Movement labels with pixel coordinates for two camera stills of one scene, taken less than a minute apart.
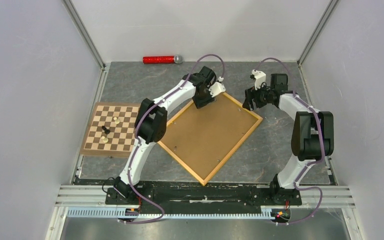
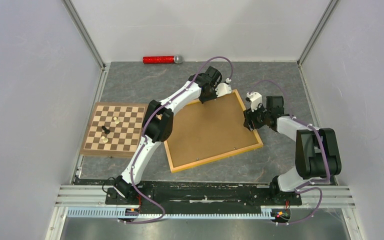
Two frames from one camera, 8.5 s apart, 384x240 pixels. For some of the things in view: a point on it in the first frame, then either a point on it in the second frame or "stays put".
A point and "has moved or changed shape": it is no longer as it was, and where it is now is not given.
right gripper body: [262, 96] -> [259, 117]
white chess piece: [105, 139] stays put
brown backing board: [203, 139] has moved or changed shape
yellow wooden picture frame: [188, 109] has moved or changed shape
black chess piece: [106, 131] stays put
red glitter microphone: [177, 59] stays put
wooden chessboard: [111, 129] stays put
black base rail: [184, 195] stays put
